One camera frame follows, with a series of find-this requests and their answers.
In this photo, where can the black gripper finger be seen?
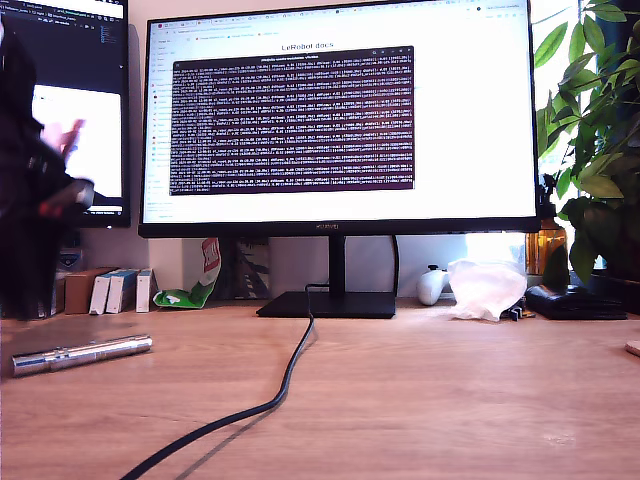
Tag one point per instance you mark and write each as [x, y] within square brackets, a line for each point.
[42, 260]
[10, 270]

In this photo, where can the metallic laser pointer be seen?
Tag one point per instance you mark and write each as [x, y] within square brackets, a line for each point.
[85, 352]

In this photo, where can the sanitizer bottle with blue label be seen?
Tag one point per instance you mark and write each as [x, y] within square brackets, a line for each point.
[71, 259]

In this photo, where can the green and white box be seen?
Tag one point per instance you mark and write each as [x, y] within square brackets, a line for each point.
[59, 295]

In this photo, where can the brown cardboard box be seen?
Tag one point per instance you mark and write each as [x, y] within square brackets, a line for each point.
[79, 292]

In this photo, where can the blue and white box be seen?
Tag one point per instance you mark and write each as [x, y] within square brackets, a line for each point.
[142, 293]
[97, 296]
[116, 293]

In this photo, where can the green Jenkki gum bag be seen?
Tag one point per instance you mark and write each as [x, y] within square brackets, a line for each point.
[190, 297]

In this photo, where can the black ASUS monitor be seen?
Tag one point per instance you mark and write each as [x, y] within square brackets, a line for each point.
[100, 60]

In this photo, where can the grey patterned card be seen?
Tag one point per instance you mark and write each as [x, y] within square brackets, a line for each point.
[251, 270]

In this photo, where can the black Huawei monitor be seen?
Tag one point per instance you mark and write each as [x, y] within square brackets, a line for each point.
[250, 210]

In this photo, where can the white game controller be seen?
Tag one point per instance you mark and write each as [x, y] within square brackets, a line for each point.
[431, 288]

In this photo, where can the white plastic bag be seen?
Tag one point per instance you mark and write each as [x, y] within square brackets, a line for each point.
[487, 290]

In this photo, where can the small black yellow clip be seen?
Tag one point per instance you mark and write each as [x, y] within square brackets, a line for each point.
[517, 313]

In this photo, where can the amber glass bottle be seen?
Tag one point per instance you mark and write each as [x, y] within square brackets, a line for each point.
[545, 245]

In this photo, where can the black wallet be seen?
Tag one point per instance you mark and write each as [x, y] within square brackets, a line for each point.
[572, 302]

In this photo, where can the green leafy plant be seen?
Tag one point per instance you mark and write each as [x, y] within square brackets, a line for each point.
[600, 165]

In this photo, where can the black plant pot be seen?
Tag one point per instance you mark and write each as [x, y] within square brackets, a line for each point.
[616, 292]

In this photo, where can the wooden coaster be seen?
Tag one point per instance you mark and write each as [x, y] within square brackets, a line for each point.
[634, 347]

